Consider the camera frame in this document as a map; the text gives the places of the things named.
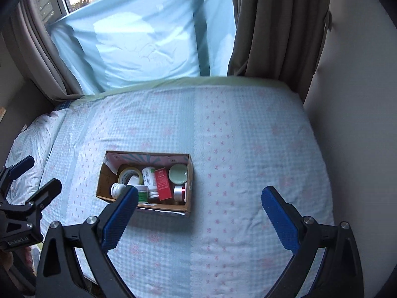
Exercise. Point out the brown right curtain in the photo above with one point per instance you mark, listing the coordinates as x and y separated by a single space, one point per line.
280 39

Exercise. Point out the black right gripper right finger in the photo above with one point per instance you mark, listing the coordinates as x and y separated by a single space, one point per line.
340 273

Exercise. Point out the red and silver jar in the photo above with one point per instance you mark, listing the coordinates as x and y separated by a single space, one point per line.
180 193

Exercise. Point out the red Marubi box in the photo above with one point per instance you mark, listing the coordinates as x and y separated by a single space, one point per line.
163 186

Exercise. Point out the brown left curtain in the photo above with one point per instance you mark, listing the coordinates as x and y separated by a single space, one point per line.
35 54

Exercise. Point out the pale green cream jar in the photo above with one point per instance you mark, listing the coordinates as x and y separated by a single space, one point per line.
178 173

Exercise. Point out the light blue sheer curtain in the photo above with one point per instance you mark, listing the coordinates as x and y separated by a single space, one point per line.
111 44

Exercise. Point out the green-labelled white jar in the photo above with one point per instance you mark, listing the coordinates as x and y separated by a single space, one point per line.
143 193

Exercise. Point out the open cardboard box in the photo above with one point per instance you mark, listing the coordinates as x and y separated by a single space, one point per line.
114 159

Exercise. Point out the white pill bottle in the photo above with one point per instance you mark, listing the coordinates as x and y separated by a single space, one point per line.
150 181

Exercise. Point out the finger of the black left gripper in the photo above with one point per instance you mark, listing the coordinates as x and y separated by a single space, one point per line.
42 197
13 172

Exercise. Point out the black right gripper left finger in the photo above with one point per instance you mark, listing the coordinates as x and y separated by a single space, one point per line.
59 272

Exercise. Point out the person's left hand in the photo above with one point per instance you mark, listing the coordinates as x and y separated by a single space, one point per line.
25 254

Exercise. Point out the small white bottle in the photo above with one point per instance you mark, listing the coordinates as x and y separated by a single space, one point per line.
134 180

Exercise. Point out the brown curtain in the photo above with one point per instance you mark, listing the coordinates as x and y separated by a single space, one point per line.
35 54
280 39

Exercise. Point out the yellow tape roll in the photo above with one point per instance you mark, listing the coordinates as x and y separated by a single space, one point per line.
126 171

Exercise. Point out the small black-lidded white jar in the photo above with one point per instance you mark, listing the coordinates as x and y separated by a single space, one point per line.
117 189

